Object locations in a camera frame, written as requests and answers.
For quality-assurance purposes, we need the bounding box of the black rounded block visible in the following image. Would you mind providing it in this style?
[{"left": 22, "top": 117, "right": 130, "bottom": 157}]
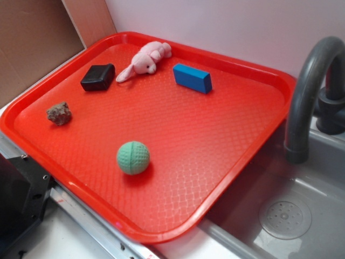
[{"left": 80, "top": 64, "right": 115, "bottom": 91}]

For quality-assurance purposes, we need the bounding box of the pink plush bunny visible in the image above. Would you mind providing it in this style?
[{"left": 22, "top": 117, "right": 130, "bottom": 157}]
[{"left": 116, "top": 41, "right": 172, "bottom": 83}]

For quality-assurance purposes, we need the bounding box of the red plastic tray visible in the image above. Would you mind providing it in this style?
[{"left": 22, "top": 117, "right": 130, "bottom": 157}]
[{"left": 1, "top": 32, "right": 295, "bottom": 244}]

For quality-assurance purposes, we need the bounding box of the grey plastic sink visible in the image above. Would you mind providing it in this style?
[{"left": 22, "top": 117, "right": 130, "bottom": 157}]
[{"left": 200, "top": 126, "right": 344, "bottom": 258}]

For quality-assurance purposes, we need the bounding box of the green textured ball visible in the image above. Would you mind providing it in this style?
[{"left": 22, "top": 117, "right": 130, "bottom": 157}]
[{"left": 116, "top": 141, "right": 150, "bottom": 175}]

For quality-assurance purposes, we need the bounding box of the brown cardboard panel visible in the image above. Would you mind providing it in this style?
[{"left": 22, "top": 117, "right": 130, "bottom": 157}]
[{"left": 1, "top": 1, "right": 116, "bottom": 107}]

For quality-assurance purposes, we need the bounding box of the grey curved faucet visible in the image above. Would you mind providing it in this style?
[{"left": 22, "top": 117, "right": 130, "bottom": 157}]
[{"left": 284, "top": 36, "right": 344, "bottom": 163}]

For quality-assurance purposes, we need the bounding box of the brown grey rock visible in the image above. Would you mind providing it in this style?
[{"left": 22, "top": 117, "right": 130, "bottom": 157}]
[{"left": 46, "top": 101, "right": 72, "bottom": 126}]

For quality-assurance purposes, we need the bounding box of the blue rectangular block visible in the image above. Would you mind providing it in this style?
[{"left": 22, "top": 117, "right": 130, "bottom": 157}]
[{"left": 172, "top": 64, "right": 212, "bottom": 94}]

